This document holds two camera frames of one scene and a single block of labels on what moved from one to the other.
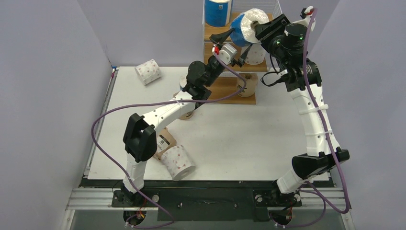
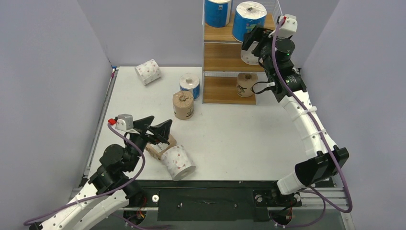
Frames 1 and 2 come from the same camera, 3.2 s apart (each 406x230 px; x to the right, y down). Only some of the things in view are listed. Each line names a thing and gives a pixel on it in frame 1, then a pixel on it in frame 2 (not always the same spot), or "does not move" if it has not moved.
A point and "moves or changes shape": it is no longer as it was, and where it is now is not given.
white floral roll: [148, 72] does not move
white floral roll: [256, 55] does not move
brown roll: [251, 79] does not move
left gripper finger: [221, 38] to [141, 124]
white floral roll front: [178, 162] does not move
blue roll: [243, 33] moves or changes shape
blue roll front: [216, 14] does not move
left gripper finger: [240, 62] to [161, 132]
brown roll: [165, 140] does not move
